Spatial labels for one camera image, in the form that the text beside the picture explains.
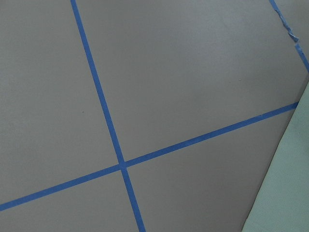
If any olive green long-sleeve shirt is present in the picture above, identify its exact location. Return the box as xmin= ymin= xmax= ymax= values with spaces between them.
xmin=242 ymin=88 xmax=309 ymax=232

